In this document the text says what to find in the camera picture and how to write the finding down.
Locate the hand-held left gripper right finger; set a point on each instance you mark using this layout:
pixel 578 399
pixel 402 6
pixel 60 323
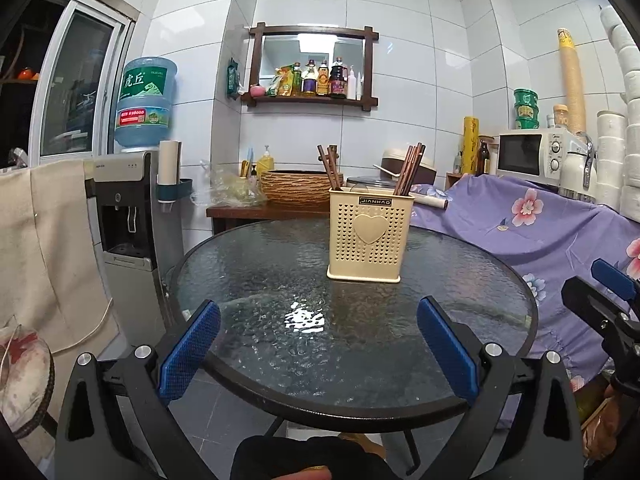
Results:
pixel 447 350

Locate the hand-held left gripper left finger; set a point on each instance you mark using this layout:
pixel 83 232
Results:
pixel 190 350

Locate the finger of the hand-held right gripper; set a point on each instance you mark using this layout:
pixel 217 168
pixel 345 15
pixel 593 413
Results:
pixel 612 277
pixel 590 300

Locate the cream plastic utensil holder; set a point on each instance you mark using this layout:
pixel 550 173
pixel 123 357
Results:
pixel 370 240

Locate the group of brown chopsticks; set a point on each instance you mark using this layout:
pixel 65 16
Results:
pixel 330 170

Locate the person's right hand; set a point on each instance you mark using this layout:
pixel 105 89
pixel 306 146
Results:
pixel 612 410

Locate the person's left hand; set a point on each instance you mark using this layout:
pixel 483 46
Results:
pixel 302 474

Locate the round glass table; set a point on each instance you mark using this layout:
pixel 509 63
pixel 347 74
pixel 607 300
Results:
pixel 260 270

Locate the purple floral cloth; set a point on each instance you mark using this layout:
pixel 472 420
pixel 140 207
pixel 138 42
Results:
pixel 500 240

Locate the white steel kettle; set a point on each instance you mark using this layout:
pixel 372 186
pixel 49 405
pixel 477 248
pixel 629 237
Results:
pixel 575 175

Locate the grey water dispenser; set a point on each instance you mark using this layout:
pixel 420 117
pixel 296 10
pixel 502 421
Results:
pixel 125 260

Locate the stacks of white paper cups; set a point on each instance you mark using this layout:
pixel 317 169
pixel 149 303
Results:
pixel 612 160

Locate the wooden counter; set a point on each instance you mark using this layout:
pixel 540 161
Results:
pixel 240 212

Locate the white wrap roll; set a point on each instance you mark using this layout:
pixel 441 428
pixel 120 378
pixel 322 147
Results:
pixel 432 201

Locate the person's dark trouser leg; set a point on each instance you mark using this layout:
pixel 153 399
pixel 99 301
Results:
pixel 300 452

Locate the white microwave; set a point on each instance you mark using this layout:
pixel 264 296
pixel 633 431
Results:
pixel 520 152

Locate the clear plastic bag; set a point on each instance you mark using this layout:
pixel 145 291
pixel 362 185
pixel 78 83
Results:
pixel 230 187

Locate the round cushioned stool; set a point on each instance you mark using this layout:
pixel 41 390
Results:
pixel 25 385

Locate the jar with yellow lid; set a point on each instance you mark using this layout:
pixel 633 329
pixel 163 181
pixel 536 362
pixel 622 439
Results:
pixel 561 116

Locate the small wooden box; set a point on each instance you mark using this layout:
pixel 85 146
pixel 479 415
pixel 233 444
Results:
pixel 452 180

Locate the beige cloth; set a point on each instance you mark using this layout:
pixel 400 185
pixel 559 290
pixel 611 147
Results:
pixel 50 250

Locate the brown glass bottle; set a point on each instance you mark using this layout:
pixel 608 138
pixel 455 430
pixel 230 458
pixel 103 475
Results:
pixel 483 159

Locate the white pot with glass lid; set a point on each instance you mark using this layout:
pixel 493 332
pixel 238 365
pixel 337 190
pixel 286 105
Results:
pixel 367 184

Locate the small yellow holder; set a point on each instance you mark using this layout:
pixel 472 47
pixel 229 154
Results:
pixel 246 166

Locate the woven basin sink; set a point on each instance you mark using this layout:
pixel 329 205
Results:
pixel 295 187

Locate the yellow wrap roll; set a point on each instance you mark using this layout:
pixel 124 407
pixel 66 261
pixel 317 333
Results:
pixel 471 145

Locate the brown white rice cooker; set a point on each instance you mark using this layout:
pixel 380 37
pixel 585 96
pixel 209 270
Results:
pixel 387 165

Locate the tall yellow paper cup stack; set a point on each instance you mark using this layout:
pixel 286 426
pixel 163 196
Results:
pixel 571 80

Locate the yellow soap bottle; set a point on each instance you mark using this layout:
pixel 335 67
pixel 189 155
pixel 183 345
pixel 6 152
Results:
pixel 265 162

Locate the blue water jug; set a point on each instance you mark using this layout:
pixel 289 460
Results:
pixel 145 105

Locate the small pink jar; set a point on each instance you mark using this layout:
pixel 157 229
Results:
pixel 257 90

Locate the yellow green snack packet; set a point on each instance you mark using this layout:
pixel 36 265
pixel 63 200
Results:
pixel 282 82

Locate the sliding window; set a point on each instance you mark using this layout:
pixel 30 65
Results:
pixel 80 85

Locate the row of condiment bottles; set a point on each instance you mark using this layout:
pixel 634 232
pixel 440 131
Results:
pixel 325 80

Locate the wooden framed mirror shelf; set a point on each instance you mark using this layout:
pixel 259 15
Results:
pixel 257 60

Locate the small orange object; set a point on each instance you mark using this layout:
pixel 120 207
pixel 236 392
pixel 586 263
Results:
pixel 27 75

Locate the teal wall-mounted holder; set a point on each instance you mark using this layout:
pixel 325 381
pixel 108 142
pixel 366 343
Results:
pixel 182 190

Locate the green wall packet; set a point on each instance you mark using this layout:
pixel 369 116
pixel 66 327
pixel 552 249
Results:
pixel 233 77

